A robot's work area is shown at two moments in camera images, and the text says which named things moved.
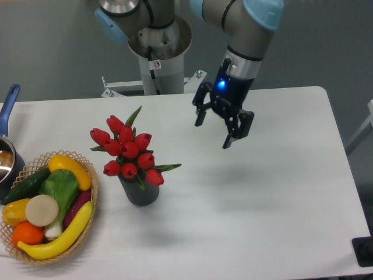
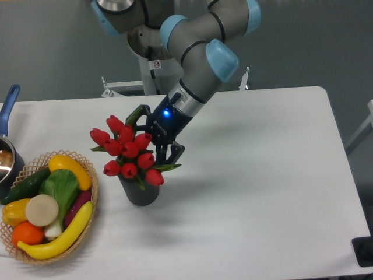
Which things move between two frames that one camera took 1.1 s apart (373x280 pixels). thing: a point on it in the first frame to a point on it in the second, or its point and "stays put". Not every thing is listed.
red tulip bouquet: x=133 y=160 stays put
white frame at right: x=366 y=128 stays put
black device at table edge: x=363 y=247 stays put
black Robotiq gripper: x=229 y=94 to x=164 y=124
